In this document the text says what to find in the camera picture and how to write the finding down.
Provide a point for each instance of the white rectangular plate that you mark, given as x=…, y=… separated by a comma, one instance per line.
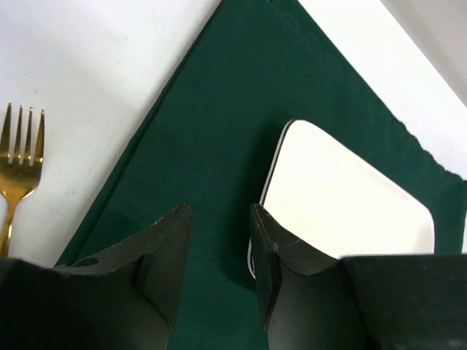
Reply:
x=332, y=199

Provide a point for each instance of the dark green cloth napkin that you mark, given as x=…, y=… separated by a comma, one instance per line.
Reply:
x=209, y=141

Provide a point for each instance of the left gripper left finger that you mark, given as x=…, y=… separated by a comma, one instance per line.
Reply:
x=124, y=297

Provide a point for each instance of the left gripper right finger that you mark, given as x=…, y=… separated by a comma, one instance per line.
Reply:
x=309, y=300

